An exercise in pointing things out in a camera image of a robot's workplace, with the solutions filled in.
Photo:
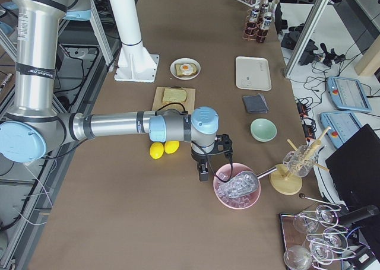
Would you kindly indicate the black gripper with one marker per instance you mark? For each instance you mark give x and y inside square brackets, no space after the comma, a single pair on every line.
[199,158]

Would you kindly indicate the bread slice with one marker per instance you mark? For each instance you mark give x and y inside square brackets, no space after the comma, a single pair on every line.
[171,95]
[178,72]

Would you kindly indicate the fried egg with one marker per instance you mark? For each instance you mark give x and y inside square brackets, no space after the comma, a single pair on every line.
[186,69]

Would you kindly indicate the white round plate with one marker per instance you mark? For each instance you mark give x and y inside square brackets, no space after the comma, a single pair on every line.
[185,60]

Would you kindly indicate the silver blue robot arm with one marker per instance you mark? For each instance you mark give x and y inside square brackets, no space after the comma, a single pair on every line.
[33,128]

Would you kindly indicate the cream rabbit serving tray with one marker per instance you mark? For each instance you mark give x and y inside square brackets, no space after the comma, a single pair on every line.
[252,73]

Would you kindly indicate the pink bowl with ice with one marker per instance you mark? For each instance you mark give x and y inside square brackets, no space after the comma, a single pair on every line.
[221,184]

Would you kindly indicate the metal ice scoop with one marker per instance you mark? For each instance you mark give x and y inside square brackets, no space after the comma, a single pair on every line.
[245,183]

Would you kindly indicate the yellow lemon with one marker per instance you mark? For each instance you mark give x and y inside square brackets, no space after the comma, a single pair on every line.
[156,150]
[171,147]

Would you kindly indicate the bamboo cutting board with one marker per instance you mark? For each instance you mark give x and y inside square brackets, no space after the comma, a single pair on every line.
[188,105]

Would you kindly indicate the mint green bowl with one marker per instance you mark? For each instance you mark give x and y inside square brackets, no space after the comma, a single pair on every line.
[263,130]

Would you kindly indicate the wooden mug tree stand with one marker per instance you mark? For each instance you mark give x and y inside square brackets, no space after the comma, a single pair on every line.
[286,183]

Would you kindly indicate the grey folded cloth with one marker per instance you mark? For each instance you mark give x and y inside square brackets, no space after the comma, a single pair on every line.
[255,104]

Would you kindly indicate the clear glass mug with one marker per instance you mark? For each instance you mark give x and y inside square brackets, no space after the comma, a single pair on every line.
[301,161]

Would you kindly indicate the wine glass holder rack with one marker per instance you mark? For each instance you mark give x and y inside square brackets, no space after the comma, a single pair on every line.
[314,238]

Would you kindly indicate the blue teach pendant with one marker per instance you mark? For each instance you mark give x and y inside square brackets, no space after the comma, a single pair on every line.
[348,94]
[344,124]

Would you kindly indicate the black laptop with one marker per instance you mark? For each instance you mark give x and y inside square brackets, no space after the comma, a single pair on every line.
[354,169]

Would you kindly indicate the dark bottle white cap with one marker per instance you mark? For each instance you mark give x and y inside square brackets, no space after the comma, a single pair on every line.
[253,17]

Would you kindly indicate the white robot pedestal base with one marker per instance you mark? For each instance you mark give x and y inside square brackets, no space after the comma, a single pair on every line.
[135,63]

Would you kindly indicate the copper wire bottle rack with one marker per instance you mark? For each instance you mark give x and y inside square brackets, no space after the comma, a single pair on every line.
[251,33]

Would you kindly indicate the aluminium frame post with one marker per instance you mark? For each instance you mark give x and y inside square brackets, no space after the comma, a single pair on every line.
[310,24]

